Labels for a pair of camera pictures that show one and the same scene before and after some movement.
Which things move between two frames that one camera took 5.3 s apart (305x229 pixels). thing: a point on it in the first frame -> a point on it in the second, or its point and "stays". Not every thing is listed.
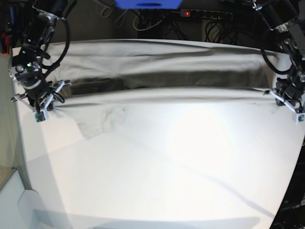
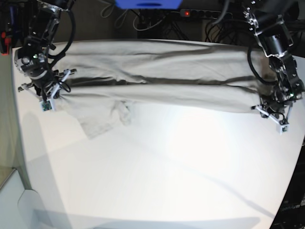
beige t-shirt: [103, 81] stays
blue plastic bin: [148, 4] stays
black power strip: [206, 14] stays
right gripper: [291, 94] -> [278, 110]
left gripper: [40, 114] -> [45, 88]
